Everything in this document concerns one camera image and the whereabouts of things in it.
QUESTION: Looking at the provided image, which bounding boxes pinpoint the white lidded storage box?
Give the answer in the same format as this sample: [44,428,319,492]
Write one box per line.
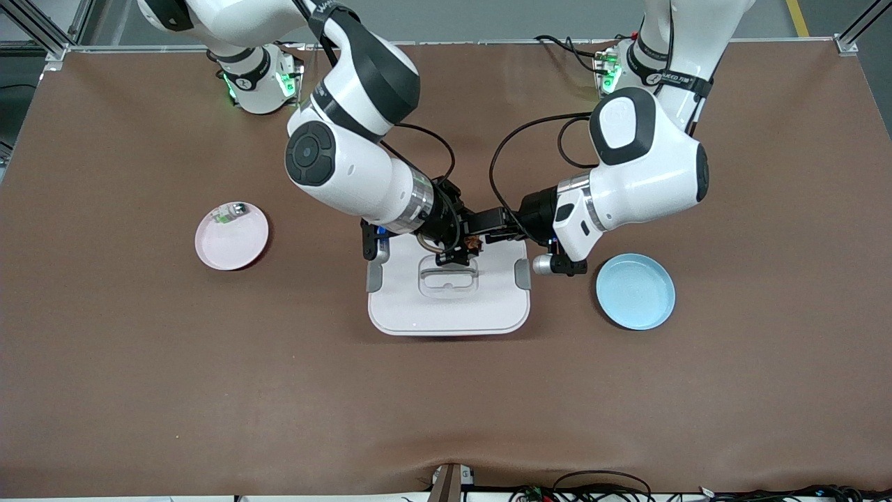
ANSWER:
[367,222,532,337]

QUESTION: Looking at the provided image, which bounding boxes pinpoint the light blue round plate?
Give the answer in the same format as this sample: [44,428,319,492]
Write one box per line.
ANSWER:
[596,253,676,330]

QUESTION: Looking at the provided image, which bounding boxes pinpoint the pink round plate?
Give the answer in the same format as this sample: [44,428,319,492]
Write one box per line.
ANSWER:
[194,201,270,271]

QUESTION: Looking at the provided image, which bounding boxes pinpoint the brown table cover mat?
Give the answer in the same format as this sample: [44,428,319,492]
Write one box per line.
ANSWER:
[0,42,892,497]

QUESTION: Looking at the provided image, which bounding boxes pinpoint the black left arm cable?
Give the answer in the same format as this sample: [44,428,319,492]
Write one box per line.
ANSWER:
[489,112,600,227]

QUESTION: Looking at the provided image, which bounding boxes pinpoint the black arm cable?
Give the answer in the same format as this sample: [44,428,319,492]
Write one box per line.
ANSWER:
[380,124,464,253]
[489,112,600,227]

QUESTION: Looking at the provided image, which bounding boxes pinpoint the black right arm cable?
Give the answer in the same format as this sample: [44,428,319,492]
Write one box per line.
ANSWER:
[380,124,464,253]

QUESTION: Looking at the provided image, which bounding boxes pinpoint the aluminium table frame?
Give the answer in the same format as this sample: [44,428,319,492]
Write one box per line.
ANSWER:
[14,0,892,74]

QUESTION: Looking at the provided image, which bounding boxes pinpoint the black left base cable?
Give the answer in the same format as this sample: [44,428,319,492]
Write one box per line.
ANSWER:
[535,33,614,74]

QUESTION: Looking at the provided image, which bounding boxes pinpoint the brown and grey edge bracket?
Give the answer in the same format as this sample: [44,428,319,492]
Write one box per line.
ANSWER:
[426,462,476,502]

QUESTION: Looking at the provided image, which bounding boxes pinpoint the black cable bundle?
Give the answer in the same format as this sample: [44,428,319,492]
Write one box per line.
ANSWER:
[509,471,892,502]

